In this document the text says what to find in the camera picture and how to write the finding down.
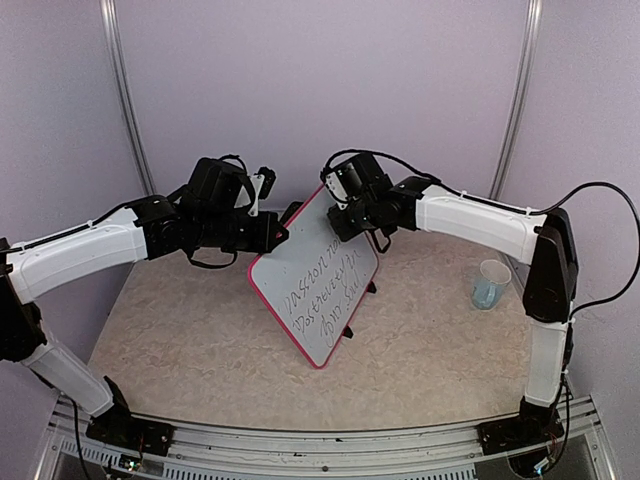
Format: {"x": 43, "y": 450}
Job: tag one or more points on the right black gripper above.
{"x": 342, "y": 231}

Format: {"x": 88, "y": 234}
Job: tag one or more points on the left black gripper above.
{"x": 265, "y": 242}

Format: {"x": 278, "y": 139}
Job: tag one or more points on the pink framed whiteboard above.
{"x": 313, "y": 282}

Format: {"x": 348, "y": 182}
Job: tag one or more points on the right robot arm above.
{"x": 366, "y": 200}

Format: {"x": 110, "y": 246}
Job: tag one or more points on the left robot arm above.
{"x": 217, "y": 208}

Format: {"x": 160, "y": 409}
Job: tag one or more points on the black floral square plate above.
{"x": 290, "y": 211}

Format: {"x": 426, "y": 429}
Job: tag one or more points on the light blue mug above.
{"x": 490, "y": 283}

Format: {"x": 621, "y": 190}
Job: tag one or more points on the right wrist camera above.
{"x": 334, "y": 186}

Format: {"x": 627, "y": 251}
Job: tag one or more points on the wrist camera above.
{"x": 253, "y": 189}
{"x": 334, "y": 186}

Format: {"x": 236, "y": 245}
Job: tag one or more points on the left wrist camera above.
{"x": 253, "y": 189}

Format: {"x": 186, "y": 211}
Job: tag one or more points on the front aluminium rail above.
{"x": 204, "y": 451}

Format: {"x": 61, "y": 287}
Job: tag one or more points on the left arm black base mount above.
{"x": 118, "y": 427}

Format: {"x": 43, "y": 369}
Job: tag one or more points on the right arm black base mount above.
{"x": 532, "y": 425}

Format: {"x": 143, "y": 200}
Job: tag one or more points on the right aluminium frame post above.
{"x": 525, "y": 66}

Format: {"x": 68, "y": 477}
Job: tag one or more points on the aluminium frame post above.
{"x": 525, "y": 66}
{"x": 112, "y": 34}

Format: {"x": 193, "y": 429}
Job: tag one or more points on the left aluminium frame post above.
{"x": 112, "y": 34}

